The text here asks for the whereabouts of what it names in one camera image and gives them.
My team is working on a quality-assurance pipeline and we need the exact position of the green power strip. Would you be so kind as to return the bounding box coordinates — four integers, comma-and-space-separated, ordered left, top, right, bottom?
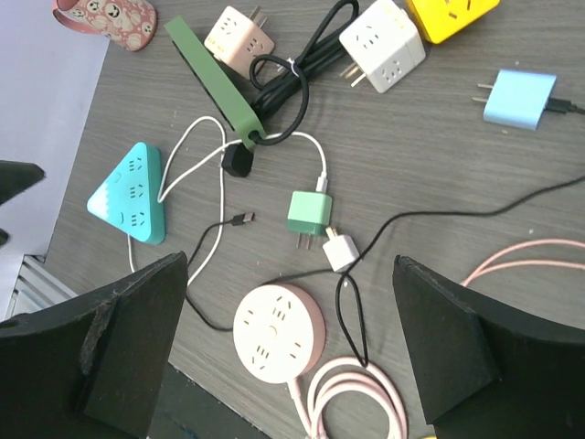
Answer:
164, 16, 266, 151

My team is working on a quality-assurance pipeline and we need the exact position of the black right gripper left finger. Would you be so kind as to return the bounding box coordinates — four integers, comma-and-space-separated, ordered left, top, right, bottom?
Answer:
1, 252, 187, 438

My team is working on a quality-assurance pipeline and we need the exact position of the white cube adapter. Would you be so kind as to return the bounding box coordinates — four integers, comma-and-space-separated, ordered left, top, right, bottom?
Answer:
339, 0, 426, 93

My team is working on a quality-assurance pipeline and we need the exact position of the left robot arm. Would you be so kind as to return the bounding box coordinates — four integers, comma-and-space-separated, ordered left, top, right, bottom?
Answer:
1, 160, 46, 248

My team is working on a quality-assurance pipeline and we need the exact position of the teal triangular socket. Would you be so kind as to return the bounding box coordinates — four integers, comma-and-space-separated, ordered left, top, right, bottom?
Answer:
87, 142, 166, 245

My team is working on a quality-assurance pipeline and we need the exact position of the pink round socket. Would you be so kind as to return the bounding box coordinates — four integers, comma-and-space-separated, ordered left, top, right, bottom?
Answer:
232, 284, 326, 384

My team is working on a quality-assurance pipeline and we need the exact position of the light blue charger plug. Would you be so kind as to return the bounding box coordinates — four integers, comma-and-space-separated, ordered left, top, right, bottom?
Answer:
472, 70, 557, 131

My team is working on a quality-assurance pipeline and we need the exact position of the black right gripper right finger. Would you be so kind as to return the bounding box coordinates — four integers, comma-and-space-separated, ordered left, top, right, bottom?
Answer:
392, 256, 584, 438

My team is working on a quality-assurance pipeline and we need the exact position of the pink floral mug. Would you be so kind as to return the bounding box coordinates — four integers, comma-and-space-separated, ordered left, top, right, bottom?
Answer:
52, 0, 158, 52

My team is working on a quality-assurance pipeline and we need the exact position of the small white charger plug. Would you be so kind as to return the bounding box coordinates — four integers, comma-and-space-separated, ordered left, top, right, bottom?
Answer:
322, 226, 359, 273

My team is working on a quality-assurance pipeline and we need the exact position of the green charger plug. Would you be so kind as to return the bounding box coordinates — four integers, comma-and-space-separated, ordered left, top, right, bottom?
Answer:
286, 190, 333, 250

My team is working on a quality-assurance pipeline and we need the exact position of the pink cable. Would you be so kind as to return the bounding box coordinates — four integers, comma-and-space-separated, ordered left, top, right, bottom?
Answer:
287, 237, 585, 439

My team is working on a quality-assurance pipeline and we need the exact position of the peach cube socket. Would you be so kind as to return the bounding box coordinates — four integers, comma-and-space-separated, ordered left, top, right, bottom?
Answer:
204, 5, 274, 80

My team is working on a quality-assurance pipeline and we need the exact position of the black power cord with plug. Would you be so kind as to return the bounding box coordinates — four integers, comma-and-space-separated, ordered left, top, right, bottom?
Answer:
221, 0, 361, 179

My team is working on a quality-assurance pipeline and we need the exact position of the yellow cube socket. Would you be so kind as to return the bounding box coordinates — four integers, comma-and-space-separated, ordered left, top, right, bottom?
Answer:
406, 0, 500, 44

